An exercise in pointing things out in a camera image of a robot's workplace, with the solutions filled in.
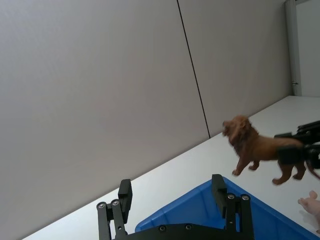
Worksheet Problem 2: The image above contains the brown toy lion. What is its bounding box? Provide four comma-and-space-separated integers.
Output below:
222, 114, 310, 186

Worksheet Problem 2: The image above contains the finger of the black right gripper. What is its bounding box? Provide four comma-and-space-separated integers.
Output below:
276, 143, 320, 180
274, 120, 320, 145

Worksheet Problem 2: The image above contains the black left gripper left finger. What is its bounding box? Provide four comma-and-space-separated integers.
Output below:
96, 178, 133, 240

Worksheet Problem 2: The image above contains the blue plastic bin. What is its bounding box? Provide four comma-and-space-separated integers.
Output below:
134, 176, 320, 240

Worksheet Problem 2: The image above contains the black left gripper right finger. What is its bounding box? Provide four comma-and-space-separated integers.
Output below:
211, 174, 255, 240

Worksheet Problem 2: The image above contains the pink toy pig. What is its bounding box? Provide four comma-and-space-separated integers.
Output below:
297, 189, 320, 235

